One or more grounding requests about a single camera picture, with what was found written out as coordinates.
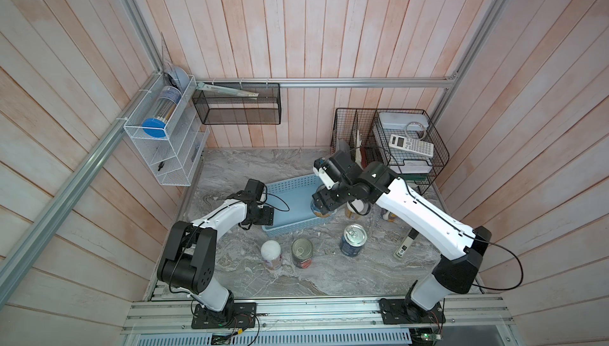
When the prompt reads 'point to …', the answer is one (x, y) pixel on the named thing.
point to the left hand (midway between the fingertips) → (263, 220)
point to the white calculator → (411, 145)
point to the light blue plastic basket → (291, 199)
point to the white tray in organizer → (404, 121)
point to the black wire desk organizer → (360, 132)
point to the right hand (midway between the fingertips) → (324, 194)
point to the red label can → (302, 252)
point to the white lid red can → (270, 251)
